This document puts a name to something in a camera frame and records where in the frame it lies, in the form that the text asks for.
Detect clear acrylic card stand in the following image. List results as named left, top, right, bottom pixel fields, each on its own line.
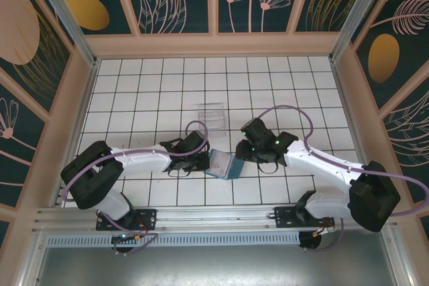
left=195, top=101, right=228, bottom=137

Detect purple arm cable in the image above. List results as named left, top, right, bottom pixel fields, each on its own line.
left=60, top=120, right=210, bottom=257
left=257, top=104, right=429, bottom=253

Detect grey metal sheet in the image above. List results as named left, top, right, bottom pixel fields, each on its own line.
left=33, top=228, right=415, bottom=286

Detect slotted grey cable duct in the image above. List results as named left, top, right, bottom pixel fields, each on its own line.
left=45, top=231, right=302, bottom=247

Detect thin black camera cable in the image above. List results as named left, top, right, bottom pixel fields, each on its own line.
left=166, top=165, right=194, bottom=179
left=257, top=160, right=280, bottom=175

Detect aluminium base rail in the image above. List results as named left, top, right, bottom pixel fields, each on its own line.
left=32, top=200, right=398, bottom=233

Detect wall panel with pink leaves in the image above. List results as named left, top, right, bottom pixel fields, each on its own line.
left=381, top=90, right=429, bottom=204

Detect aluminium corner post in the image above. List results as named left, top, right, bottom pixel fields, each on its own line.
left=26, top=0, right=99, bottom=66
left=328, top=0, right=386, bottom=62

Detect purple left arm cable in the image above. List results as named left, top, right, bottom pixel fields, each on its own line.
left=60, top=120, right=210, bottom=257

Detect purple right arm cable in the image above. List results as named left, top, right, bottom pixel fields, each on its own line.
left=257, top=104, right=429, bottom=253

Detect teal card holder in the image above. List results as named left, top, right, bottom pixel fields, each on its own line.
left=202, top=147, right=246, bottom=180

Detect wall panel with single flower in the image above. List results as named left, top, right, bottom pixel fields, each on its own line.
left=0, top=81, right=46, bottom=208

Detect wall panel with big beige disc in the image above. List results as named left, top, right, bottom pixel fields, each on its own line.
left=0, top=0, right=73, bottom=118

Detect wall panel gold oval feathers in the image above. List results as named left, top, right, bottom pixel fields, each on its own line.
left=355, top=0, right=429, bottom=109

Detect aluminium side rail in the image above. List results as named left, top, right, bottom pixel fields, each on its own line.
left=53, top=60, right=100, bottom=208

